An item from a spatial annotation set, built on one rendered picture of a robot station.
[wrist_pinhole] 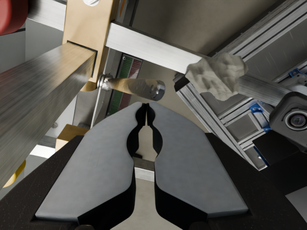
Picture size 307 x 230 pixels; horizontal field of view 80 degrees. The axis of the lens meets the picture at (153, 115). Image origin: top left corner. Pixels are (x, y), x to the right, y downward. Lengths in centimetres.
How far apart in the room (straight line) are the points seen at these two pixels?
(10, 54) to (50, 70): 37
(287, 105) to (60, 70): 22
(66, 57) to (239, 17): 109
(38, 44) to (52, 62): 38
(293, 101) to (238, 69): 8
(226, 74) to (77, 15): 20
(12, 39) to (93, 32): 31
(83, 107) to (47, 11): 27
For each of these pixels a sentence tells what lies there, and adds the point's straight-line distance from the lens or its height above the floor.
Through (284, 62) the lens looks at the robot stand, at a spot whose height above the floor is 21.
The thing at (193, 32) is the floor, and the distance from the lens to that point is 115.
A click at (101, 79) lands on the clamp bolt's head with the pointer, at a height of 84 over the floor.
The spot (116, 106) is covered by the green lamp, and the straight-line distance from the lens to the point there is 47.
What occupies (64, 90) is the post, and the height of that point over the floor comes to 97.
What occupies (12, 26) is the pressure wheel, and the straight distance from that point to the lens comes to 26.
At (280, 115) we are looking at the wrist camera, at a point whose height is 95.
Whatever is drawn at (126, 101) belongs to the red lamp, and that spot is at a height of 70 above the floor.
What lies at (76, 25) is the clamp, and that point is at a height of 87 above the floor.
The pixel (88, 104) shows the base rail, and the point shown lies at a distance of 49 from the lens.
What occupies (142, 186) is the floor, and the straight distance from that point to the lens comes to 181.
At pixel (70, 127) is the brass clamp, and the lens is 40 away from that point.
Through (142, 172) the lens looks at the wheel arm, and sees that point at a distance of 41.
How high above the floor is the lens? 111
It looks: 59 degrees down
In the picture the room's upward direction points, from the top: 177 degrees clockwise
